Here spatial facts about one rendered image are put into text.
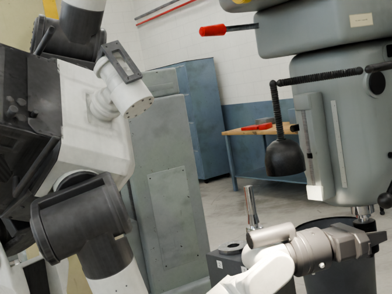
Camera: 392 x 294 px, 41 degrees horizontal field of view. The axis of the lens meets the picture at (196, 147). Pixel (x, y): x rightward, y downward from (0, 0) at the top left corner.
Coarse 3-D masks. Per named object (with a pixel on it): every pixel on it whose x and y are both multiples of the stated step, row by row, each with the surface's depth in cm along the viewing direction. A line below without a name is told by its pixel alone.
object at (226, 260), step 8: (240, 240) 152; (224, 248) 147; (232, 248) 146; (240, 248) 144; (208, 256) 148; (216, 256) 146; (224, 256) 144; (232, 256) 143; (240, 256) 142; (208, 264) 149; (216, 264) 146; (224, 264) 143; (232, 264) 141; (240, 264) 138; (216, 272) 147; (224, 272) 144; (232, 272) 141; (240, 272) 139; (216, 280) 148; (288, 288) 139
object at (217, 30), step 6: (216, 24) 101; (222, 24) 101; (240, 24) 104; (246, 24) 105; (252, 24) 105; (258, 24) 106; (204, 30) 99; (210, 30) 99; (216, 30) 100; (222, 30) 101; (228, 30) 102; (234, 30) 103; (240, 30) 104; (204, 36) 100
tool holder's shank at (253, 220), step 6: (246, 186) 138; (252, 186) 138; (246, 192) 138; (252, 192) 138; (246, 198) 138; (252, 198) 138; (246, 204) 139; (252, 204) 138; (252, 210) 138; (252, 216) 138; (252, 222) 138; (258, 222) 139
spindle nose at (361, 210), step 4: (352, 208) 109; (356, 208) 108; (360, 208) 107; (364, 208) 107; (368, 208) 107; (372, 208) 108; (352, 212) 109; (356, 212) 108; (360, 212) 107; (364, 212) 107; (368, 212) 107; (372, 212) 108
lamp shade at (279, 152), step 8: (272, 144) 94; (280, 144) 92; (288, 144) 92; (296, 144) 93; (272, 152) 92; (280, 152) 92; (288, 152) 91; (296, 152) 92; (264, 160) 95; (272, 160) 92; (280, 160) 91; (288, 160) 91; (296, 160) 92; (304, 160) 94; (272, 168) 92; (280, 168) 92; (288, 168) 91; (296, 168) 92; (304, 168) 93; (272, 176) 93; (280, 176) 92
